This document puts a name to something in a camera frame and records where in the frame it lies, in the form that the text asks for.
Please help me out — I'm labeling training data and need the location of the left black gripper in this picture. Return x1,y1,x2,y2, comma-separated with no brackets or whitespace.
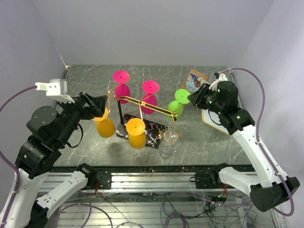
56,90,108,145

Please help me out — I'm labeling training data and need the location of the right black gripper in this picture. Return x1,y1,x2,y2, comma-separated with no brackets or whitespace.
188,83,224,115

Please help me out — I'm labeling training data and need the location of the green wine glass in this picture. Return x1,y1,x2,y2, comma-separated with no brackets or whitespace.
167,89,190,120

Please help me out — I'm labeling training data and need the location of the orange wine glass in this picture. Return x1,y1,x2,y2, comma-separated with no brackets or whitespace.
126,118,146,149
93,107,116,138

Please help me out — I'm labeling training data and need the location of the clear wine glass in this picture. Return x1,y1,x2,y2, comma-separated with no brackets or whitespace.
158,128,178,159

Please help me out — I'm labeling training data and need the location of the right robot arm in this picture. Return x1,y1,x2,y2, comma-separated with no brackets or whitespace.
188,81,300,212

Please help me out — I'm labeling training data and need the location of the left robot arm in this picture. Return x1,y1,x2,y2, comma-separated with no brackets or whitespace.
0,92,108,228

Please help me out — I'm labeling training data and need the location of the back pink wine glass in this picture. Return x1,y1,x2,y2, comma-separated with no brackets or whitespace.
113,70,131,100

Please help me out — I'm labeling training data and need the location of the brown hello card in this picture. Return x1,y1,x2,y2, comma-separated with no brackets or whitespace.
180,69,209,94

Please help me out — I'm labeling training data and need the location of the white board with gold frame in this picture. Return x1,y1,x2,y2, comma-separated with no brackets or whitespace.
201,109,229,135

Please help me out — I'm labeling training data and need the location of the gold wire wine glass rack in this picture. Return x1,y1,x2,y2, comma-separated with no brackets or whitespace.
108,85,176,136

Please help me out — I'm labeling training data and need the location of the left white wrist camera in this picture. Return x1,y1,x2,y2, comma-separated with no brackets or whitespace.
35,79,75,104

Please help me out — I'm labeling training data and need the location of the aluminium frame rail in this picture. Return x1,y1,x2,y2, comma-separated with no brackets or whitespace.
38,172,257,192

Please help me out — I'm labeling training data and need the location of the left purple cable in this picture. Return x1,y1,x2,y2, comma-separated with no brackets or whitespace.
0,85,38,224

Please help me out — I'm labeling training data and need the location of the tangle of floor cables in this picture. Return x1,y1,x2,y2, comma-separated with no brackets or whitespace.
57,190,266,228

